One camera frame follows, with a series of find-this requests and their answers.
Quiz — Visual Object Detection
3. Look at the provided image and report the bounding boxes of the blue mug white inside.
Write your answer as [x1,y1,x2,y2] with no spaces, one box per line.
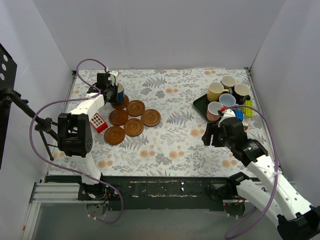
[115,83,125,105]

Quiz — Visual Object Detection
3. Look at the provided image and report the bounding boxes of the cream mug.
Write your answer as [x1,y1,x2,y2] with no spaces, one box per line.
[207,82,230,102]

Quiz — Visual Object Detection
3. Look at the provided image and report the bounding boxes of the black mug white inside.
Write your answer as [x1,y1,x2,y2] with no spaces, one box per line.
[233,83,251,105]

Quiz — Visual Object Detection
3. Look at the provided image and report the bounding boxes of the dark wooden coaster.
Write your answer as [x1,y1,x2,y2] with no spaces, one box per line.
[104,126,126,145]

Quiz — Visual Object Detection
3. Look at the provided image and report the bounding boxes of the green mug back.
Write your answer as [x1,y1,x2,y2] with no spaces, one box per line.
[220,75,237,95]

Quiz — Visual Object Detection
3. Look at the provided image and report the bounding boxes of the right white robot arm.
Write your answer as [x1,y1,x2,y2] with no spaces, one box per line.
[202,117,320,240]

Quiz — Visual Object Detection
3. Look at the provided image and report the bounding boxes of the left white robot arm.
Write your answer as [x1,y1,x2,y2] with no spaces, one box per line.
[57,71,119,200]

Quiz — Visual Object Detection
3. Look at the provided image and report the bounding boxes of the pink floral mug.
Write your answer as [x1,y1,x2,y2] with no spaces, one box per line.
[206,101,224,122]

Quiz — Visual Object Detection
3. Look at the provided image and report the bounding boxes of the blue toy block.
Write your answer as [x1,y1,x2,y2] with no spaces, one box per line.
[234,109,244,122]

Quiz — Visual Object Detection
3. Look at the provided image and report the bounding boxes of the black tray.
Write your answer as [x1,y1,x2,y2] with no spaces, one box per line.
[193,93,251,123]

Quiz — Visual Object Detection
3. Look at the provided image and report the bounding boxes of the light blue mug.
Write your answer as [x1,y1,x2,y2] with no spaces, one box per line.
[218,93,238,109]

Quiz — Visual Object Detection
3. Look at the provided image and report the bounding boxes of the red toy brick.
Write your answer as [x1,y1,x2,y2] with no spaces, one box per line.
[90,113,108,134]

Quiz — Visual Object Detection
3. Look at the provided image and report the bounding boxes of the yellow green toy block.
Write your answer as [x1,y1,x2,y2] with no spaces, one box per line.
[241,100,254,118]

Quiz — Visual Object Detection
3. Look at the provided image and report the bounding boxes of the floral table mat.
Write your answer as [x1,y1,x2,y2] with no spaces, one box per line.
[47,69,277,178]

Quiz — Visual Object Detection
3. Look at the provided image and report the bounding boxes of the black tripod stand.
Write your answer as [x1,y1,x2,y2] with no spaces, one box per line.
[10,90,58,161]

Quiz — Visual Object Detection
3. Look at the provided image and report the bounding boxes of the black perforated panel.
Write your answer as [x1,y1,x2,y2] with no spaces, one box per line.
[0,42,18,171]

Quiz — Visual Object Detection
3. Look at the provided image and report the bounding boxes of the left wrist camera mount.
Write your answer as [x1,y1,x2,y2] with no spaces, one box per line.
[108,70,119,86]

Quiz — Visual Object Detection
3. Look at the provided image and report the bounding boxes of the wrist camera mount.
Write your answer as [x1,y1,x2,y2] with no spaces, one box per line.
[108,70,119,86]
[218,106,236,128]

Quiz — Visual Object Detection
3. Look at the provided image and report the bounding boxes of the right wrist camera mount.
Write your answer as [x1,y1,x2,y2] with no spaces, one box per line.
[218,106,236,128]

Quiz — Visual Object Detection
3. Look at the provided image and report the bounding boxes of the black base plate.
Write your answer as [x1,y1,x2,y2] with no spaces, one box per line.
[77,176,251,213]

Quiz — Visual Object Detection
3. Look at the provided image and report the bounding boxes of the aluminium frame rail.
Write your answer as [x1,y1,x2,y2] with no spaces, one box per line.
[20,182,103,240]

